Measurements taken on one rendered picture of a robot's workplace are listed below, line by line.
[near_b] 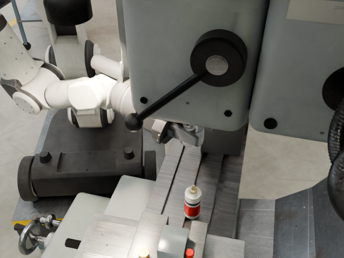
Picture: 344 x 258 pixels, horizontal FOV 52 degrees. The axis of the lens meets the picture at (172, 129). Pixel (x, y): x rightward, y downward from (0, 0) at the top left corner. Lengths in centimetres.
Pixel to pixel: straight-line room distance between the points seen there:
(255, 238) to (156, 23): 67
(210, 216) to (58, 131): 104
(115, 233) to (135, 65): 43
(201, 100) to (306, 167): 197
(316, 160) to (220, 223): 167
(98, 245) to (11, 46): 50
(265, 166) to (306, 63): 195
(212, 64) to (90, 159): 117
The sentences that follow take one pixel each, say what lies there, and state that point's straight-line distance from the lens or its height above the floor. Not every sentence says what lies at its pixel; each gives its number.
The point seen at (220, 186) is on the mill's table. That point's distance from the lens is 100.
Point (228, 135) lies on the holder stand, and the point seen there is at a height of 101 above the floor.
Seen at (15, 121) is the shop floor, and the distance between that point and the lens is 288.
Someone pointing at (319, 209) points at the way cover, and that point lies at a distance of 94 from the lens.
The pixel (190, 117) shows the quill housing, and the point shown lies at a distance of 54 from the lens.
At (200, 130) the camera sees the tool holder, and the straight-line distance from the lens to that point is 67.
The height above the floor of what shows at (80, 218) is 73.
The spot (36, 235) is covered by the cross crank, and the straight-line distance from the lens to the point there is 131.
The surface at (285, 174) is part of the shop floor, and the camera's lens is 236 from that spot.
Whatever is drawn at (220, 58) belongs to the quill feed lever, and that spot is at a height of 147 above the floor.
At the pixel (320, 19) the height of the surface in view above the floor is 152.
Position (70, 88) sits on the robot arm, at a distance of 81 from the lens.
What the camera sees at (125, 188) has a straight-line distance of 108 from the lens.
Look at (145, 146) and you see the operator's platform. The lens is 185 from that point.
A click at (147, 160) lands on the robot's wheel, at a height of 60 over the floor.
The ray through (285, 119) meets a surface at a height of 138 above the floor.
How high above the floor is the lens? 168
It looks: 41 degrees down
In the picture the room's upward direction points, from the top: straight up
